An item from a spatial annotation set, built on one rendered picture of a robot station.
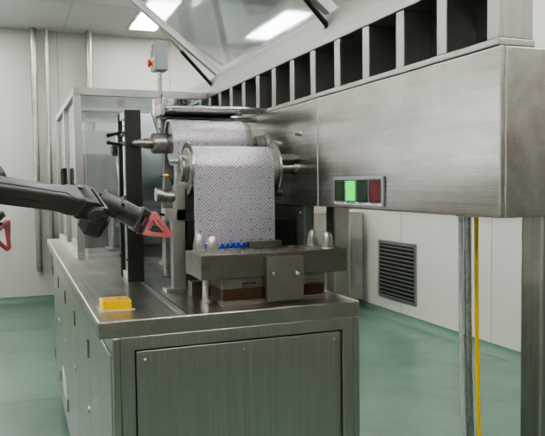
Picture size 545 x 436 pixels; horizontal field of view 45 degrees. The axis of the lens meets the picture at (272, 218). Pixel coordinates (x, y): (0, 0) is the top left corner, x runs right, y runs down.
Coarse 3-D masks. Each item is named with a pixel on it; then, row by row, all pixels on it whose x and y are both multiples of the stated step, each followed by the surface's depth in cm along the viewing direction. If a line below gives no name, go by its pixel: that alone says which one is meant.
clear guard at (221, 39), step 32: (160, 0) 249; (192, 0) 231; (224, 0) 215; (256, 0) 202; (288, 0) 190; (192, 32) 258; (224, 32) 238; (256, 32) 221; (288, 32) 207; (224, 64) 266
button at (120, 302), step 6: (102, 300) 163; (108, 300) 163; (114, 300) 163; (120, 300) 163; (126, 300) 163; (102, 306) 161; (108, 306) 162; (114, 306) 162; (120, 306) 163; (126, 306) 163
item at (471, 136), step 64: (448, 64) 128; (512, 64) 115; (256, 128) 230; (320, 128) 182; (384, 128) 151; (448, 128) 129; (512, 128) 116; (320, 192) 183; (448, 192) 129; (512, 192) 117
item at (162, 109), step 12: (156, 108) 213; (168, 108) 208; (180, 108) 210; (192, 108) 211; (204, 108) 212; (216, 108) 214; (228, 108) 215; (240, 108) 217; (252, 108) 218; (264, 108) 220
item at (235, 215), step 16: (208, 192) 183; (224, 192) 185; (240, 192) 186; (256, 192) 188; (272, 192) 190; (208, 208) 183; (224, 208) 185; (240, 208) 187; (256, 208) 188; (272, 208) 190; (208, 224) 184; (224, 224) 185; (240, 224) 187; (256, 224) 189; (272, 224) 190; (224, 240) 185; (240, 240) 187
